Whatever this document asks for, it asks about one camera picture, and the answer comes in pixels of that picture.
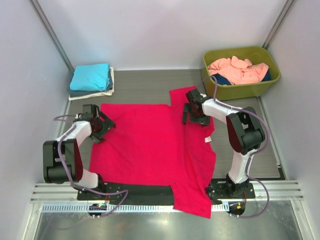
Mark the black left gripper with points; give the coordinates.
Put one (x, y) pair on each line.
(104, 128)

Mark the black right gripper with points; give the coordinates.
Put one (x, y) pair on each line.
(194, 113)

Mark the red t shirt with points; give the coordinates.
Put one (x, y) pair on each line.
(150, 145)

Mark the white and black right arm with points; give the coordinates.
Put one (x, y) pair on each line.
(245, 135)

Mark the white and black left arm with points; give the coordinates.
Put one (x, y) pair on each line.
(62, 160)

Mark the folded white t shirt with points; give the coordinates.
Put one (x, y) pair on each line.
(91, 96)

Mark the dark blue t shirt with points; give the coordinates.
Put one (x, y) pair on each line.
(221, 80)

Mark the folded turquoise t shirt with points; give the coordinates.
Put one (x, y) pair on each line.
(90, 78)

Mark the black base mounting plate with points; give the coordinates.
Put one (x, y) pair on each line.
(149, 195)

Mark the peach t shirt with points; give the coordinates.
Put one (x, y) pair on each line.
(238, 71)

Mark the white slotted cable duct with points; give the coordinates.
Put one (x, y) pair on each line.
(100, 208)

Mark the aluminium front rail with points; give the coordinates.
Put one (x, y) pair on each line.
(276, 190)

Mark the left aluminium frame post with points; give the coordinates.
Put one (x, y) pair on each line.
(51, 33)

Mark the aluminium frame post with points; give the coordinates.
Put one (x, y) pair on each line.
(51, 33)
(280, 19)

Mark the right aluminium frame post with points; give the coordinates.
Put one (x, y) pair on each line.
(280, 19)

